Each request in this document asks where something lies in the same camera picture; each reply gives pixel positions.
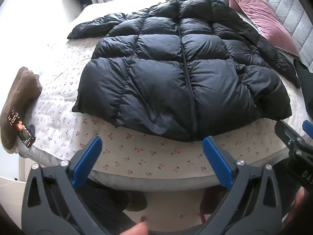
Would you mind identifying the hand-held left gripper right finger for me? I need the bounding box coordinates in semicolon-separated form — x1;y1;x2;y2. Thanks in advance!
201;136;291;235

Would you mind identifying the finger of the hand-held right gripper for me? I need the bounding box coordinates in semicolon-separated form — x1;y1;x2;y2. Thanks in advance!
302;120;313;140
274;119;304;152

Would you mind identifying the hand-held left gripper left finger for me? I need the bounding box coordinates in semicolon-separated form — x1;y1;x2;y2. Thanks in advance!
22;136;115;235

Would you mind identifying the black puffer jacket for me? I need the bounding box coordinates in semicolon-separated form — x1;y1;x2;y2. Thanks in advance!
67;0;301;143

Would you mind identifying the person's right hand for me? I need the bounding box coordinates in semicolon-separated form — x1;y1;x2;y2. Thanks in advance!
292;187;309;226

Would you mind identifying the person's left hand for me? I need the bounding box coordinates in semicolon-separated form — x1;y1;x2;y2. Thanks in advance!
121;222;150;235

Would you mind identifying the cherry print bed sheet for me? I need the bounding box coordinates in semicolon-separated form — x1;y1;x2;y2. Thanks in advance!
32;39;294;177

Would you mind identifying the black garment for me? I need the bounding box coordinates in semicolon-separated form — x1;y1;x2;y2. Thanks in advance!
293;59;313;86

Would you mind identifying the brown cloth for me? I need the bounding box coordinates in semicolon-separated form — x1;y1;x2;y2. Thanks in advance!
0;67;42;155

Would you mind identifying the pink velvet pillow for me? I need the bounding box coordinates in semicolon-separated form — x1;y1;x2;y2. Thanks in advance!
230;0;300;57

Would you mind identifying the grey quilted headboard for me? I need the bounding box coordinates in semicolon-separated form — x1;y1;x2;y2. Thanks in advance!
249;0;313;66

